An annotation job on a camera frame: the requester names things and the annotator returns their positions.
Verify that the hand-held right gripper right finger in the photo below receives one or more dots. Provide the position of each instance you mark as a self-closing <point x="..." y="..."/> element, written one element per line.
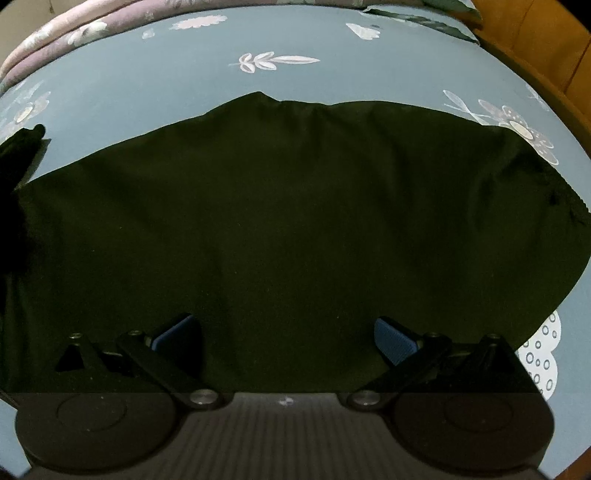
<point x="392" y="339"/>

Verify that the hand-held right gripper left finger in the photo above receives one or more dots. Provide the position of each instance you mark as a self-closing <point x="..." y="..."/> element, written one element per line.
<point x="175" y="337"/>

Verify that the person's left forearm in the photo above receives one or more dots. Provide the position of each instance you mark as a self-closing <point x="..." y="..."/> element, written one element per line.
<point x="16" y="157"/>

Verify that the blue floral bed sheet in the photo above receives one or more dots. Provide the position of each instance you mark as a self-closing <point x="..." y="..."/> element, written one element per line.
<point x="184" y="83"/>

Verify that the wooden headboard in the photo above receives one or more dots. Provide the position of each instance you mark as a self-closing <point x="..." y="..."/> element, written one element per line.
<point x="545" y="55"/>

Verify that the purple floral quilt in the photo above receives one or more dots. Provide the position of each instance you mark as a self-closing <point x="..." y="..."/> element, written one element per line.
<point x="115" y="18"/>

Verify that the pink floral quilt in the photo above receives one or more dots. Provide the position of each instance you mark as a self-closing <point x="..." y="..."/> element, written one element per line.
<point x="27" y="44"/>

